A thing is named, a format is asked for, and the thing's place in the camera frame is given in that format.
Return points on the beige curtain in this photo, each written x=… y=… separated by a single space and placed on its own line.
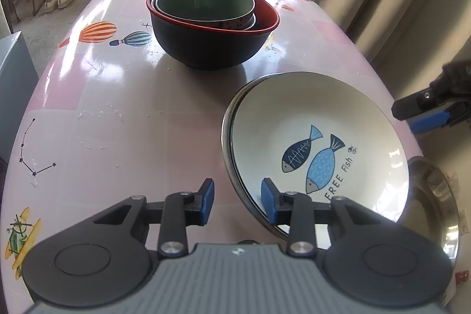
x=397 y=5

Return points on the stainless steel plate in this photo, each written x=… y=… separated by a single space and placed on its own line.
x=226 y=132
x=430 y=196

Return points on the pink printed tablecloth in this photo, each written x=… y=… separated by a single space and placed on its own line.
x=128 y=97

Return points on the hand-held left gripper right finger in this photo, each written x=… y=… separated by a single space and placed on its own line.
x=268 y=201

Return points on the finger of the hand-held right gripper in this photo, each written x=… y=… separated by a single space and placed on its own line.
x=419 y=102

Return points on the red and black bowl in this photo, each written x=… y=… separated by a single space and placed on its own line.
x=206 y=49

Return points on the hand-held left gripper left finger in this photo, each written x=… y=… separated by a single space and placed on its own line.
x=208 y=201

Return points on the patterned green bowl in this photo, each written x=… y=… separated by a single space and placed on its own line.
x=206 y=1

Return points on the white fish print plate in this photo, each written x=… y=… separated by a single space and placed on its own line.
x=331 y=108

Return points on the grey box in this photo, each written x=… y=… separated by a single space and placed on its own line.
x=14 y=97

